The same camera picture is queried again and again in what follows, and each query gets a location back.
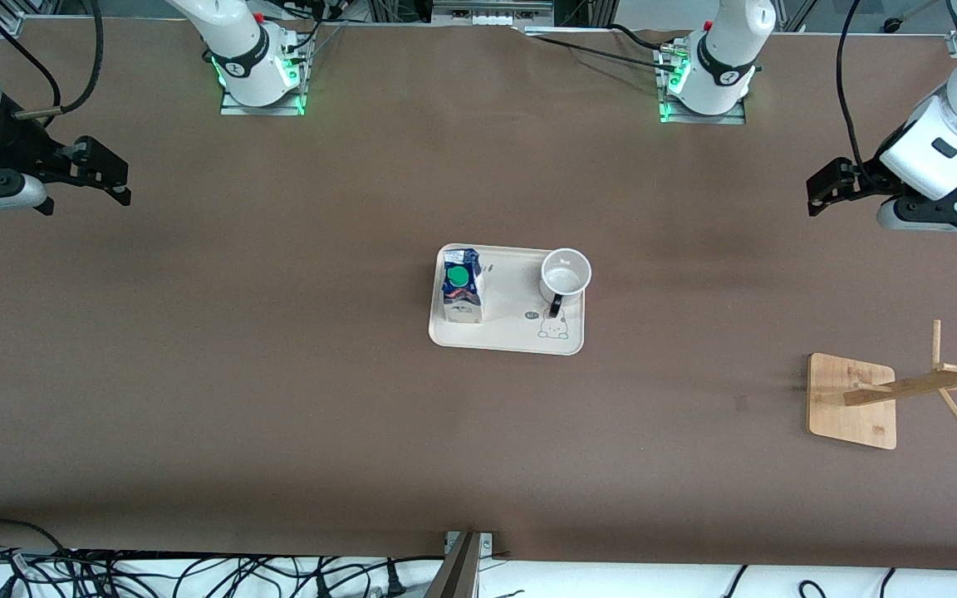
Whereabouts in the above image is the aluminium profile bar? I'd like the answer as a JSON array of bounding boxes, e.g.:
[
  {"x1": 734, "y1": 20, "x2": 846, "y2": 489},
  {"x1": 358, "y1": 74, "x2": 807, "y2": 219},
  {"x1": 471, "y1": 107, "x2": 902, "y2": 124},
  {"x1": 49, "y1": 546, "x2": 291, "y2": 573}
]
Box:
[{"x1": 425, "y1": 532, "x2": 494, "y2": 598}]

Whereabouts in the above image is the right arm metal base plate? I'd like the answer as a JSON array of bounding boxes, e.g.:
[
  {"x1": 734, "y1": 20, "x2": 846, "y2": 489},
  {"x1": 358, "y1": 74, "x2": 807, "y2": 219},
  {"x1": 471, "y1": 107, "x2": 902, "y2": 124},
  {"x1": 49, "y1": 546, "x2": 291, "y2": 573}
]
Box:
[{"x1": 220, "y1": 21, "x2": 307, "y2": 116}]

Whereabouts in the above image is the wooden cup rack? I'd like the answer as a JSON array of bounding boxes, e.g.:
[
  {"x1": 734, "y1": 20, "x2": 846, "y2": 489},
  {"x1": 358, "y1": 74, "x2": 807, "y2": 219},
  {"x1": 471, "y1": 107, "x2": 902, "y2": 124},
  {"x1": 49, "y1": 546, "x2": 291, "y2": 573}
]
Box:
[{"x1": 807, "y1": 320, "x2": 957, "y2": 450}]

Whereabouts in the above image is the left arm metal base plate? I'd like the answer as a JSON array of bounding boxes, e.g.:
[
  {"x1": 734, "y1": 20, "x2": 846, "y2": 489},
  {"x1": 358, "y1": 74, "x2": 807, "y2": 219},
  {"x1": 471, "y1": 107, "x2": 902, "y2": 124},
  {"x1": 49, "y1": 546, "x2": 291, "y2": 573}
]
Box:
[{"x1": 660, "y1": 46, "x2": 747, "y2": 125}]

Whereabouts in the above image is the grey power strip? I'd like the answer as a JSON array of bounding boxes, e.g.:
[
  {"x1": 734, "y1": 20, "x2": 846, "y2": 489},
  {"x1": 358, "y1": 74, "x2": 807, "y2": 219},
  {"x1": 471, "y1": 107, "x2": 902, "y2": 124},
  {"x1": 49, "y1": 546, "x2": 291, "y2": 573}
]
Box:
[{"x1": 433, "y1": 0, "x2": 556, "y2": 27}]

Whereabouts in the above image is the blue white milk carton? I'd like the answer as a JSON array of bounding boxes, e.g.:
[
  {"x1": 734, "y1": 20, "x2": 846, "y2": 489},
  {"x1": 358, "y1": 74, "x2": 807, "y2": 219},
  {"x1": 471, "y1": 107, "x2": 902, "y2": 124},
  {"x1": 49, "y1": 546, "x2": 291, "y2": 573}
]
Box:
[{"x1": 442, "y1": 248, "x2": 485, "y2": 324}]

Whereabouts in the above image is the black cable on table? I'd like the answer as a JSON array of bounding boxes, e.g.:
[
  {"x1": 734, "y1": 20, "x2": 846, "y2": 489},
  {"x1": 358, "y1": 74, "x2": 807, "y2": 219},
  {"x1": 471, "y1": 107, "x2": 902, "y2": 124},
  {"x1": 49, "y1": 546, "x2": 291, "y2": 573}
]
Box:
[{"x1": 528, "y1": 33, "x2": 679, "y2": 74}]

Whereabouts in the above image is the white mug black handle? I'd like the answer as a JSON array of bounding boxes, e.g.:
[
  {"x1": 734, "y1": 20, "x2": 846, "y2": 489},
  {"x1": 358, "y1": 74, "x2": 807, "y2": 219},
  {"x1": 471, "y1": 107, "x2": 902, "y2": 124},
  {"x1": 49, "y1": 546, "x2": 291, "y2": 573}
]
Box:
[{"x1": 539, "y1": 248, "x2": 592, "y2": 318}]

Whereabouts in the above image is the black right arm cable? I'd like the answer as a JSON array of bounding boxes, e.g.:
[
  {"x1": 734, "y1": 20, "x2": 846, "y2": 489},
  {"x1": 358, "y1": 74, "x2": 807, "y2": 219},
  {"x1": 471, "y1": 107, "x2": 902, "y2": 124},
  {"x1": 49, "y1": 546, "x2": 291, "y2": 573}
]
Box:
[{"x1": 0, "y1": 0, "x2": 106, "y2": 117}]

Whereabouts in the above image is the beige rabbit print tray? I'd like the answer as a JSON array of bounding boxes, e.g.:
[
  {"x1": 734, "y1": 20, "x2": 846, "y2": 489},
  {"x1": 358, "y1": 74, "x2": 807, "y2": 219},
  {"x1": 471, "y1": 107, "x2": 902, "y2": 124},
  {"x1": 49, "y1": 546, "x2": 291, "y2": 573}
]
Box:
[{"x1": 429, "y1": 243, "x2": 586, "y2": 356}]

